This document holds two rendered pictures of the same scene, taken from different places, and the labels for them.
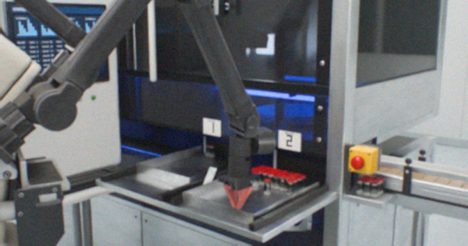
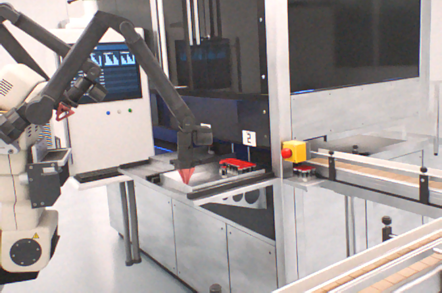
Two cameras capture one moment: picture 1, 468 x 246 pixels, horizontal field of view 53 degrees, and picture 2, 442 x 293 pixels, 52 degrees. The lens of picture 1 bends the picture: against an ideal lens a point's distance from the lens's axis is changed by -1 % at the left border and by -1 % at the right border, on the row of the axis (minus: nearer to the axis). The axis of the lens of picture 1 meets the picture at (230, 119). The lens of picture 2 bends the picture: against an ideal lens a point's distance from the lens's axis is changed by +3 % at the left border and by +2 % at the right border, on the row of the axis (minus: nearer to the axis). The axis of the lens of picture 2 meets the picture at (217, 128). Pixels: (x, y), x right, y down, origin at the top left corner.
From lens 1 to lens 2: 0.68 m
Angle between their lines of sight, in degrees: 17
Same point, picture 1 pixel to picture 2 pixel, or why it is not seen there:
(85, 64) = (56, 83)
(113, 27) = (73, 60)
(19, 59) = (28, 82)
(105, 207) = (151, 195)
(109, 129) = (144, 133)
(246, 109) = (181, 111)
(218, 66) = (155, 82)
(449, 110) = not seen: outside the picture
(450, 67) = not seen: outside the picture
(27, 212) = (35, 178)
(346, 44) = (275, 61)
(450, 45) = not seen: outside the picture
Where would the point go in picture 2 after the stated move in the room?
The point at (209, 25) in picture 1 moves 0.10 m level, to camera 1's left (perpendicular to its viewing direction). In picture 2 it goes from (145, 54) to (118, 56)
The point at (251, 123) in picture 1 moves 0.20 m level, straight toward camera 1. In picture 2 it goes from (186, 122) to (161, 132)
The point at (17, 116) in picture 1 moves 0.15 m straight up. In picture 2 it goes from (14, 116) to (7, 68)
